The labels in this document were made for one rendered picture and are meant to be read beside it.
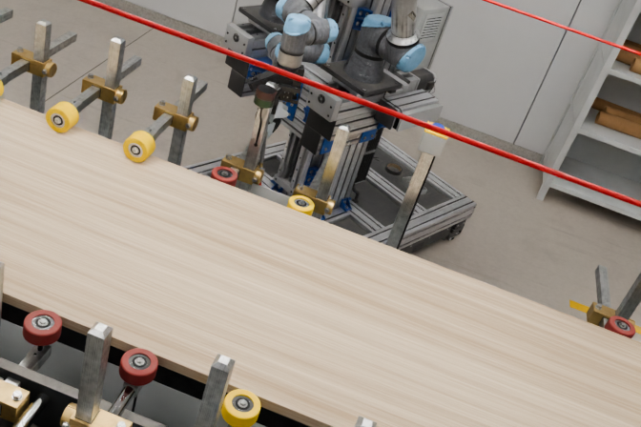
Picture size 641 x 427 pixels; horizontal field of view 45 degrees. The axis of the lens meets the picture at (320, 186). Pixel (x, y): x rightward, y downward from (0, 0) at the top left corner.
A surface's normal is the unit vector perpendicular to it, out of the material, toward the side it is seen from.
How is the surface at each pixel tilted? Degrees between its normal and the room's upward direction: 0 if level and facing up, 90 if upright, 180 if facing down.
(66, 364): 90
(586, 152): 90
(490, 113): 90
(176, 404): 90
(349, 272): 0
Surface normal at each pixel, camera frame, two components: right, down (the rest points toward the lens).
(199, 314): 0.26, -0.81
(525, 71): -0.26, 0.47
